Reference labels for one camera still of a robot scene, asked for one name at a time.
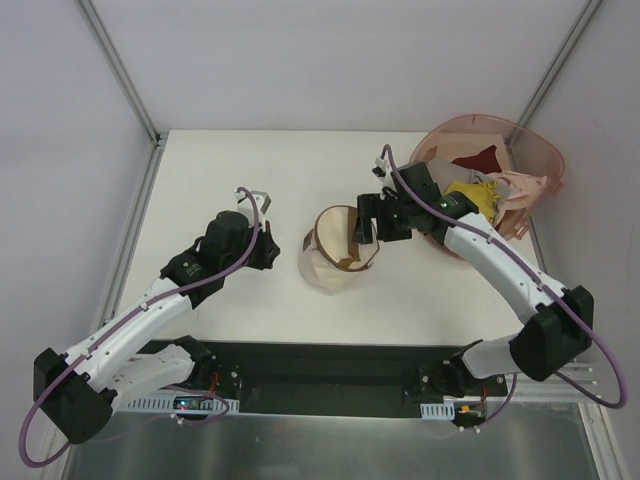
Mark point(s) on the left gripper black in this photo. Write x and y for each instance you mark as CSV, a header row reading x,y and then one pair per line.
x,y
266,245

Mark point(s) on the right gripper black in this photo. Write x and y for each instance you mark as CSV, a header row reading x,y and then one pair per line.
x,y
379,218

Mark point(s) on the beige round mesh laundry bag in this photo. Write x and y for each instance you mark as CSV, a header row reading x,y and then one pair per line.
x,y
330,258

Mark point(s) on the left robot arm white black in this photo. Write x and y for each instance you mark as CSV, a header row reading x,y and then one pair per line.
x,y
80,389

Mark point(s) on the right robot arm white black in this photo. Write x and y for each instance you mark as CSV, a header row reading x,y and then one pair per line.
x,y
555,319

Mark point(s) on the grey beige bra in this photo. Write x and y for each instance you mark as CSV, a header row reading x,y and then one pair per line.
x,y
444,173

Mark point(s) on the yellow bra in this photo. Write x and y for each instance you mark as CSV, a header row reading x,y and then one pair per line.
x,y
484,195

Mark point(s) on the dark red garment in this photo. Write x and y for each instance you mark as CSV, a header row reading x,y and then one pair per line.
x,y
485,161

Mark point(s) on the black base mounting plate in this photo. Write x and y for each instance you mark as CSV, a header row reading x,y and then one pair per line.
x,y
321,380

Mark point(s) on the light pink garment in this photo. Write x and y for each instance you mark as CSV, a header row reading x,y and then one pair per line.
x,y
516,191

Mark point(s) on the pink translucent plastic basket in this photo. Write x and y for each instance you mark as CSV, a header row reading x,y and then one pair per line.
x,y
506,169

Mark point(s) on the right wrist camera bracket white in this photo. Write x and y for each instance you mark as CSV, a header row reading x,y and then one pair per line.
x,y
383,172

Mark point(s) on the wrist camera bracket white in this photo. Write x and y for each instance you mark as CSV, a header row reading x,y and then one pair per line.
x,y
383,172
253,204

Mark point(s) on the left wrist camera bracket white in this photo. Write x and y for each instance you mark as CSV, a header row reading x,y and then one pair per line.
x,y
253,204

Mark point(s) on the left white cable duct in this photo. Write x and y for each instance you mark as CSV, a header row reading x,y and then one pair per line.
x,y
162,403

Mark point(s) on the white cable duct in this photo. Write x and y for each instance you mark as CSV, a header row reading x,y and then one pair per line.
x,y
162,403
442,411

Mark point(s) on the right white cable duct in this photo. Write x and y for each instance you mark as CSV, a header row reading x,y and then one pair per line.
x,y
442,411

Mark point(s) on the left aluminium frame post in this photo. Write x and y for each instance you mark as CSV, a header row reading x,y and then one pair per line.
x,y
99,31

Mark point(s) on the aluminium frame post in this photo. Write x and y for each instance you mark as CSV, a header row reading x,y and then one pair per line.
x,y
579,27
99,31

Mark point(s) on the right aluminium frame post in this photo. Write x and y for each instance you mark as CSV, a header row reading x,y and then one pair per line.
x,y
579,27

